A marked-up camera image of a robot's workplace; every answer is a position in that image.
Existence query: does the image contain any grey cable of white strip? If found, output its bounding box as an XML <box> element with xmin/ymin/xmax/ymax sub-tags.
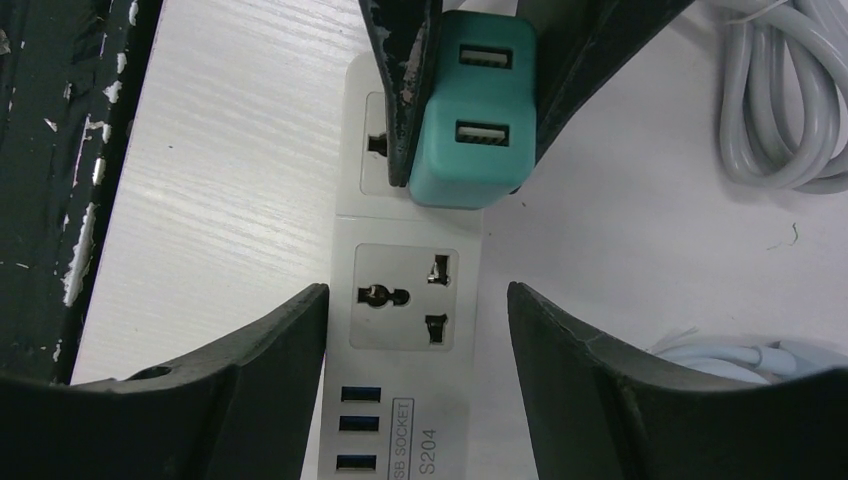
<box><xmin>708</xmin><ymin>0</ymin><xmax>848</xmax><ymax>195</ymax></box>

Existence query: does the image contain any teal adapter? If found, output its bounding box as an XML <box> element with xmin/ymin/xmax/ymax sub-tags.
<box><xmin>408</xmin><ymin>10</ymin><xmax>537</xmax><ymax>210</ymax></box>

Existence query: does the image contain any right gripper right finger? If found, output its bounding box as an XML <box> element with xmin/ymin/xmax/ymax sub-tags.
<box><xmin>507</xmin><ymin>282</ymin><xmax>847</xmax><ymax>479</ymax></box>

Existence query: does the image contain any white power strip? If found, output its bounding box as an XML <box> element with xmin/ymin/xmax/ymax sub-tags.
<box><xmin>317</xmin><ymin>53</ymin><xmax>482</xmax><ymax>479</ymax></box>

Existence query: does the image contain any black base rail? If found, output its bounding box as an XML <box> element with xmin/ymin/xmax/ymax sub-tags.
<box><xmin>1</xmin><ymin>1</ymin><xmax>163</xmax><ymax>384</ymax></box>

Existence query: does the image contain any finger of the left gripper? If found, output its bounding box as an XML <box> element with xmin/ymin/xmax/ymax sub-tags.
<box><xmin>517</xmin><ymin>0</ymin><xmax>692</xmax><ymax>161</ymax></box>
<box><xmin>359</xmin><ymin>0</ymin><xmax>443</xmax><ymax>187</ymax></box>

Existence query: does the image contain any coiled light blue cable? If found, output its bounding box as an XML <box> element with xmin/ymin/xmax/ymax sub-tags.
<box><xmin>645</xmin><ymin>327</ymin><xmax>848</xmax><ymax>386</ymax></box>

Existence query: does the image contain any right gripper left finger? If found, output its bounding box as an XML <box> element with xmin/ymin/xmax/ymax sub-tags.
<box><xmin>1</xmin><ymin>284</ymin><xmax>329</xmax><ymax>479</ymax></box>

